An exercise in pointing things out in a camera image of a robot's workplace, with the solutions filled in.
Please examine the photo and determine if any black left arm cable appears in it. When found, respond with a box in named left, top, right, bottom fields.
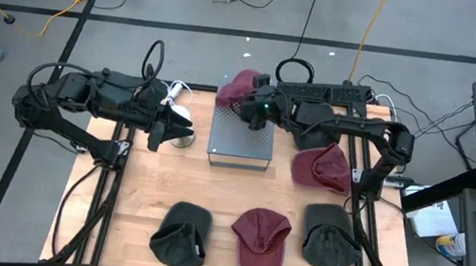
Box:
left=140, top=37, right=167, bottom=83

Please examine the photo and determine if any black hanging cable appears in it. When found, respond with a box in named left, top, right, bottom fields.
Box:
left=292, top=0, right=322, bottom=63

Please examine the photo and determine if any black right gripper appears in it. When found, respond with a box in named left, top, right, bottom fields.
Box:
left=227, top=70, right=301, bottom=136

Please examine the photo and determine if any white cable with adapter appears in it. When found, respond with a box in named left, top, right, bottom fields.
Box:
left=161, top=78, right=196, bottom=110

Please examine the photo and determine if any maroon cap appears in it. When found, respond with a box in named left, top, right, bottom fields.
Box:
left=214, top=65, right=263, bottom=113
left=288, top=138, right=356, bottom=198
left=227, top=204, right=294, bottom=266

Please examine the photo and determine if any dark grey cap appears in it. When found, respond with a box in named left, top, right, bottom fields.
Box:
left=146, top=198, right=215, bottom=266
left=298, top=200, right=368, bottom=266
left=293, top=128, right=344, bottom=156

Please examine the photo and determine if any grey perforated metal stand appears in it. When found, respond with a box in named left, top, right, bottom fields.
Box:
left=205, top=75, right=281, bottom=173

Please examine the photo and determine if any black perforated control box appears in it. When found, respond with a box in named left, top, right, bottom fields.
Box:
left=274, top=77, right=373, bottom=107

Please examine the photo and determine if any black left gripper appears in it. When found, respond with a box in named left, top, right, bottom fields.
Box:
left=129, top=89, right=199, bottom=156

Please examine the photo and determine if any coiled black cable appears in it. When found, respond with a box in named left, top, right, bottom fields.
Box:
left=273, top=55, right=316, bottom=87

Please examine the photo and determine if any white wipes canister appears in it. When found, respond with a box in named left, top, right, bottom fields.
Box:
left=434, top=230, right=469, bottom=260

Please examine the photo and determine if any yellow hanging cable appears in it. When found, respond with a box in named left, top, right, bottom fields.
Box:
left=348, top=0, right=391, bottom=86

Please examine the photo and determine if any white pedestal stool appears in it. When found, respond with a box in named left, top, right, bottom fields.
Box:
left=164, top=103, right=200, bottom=151

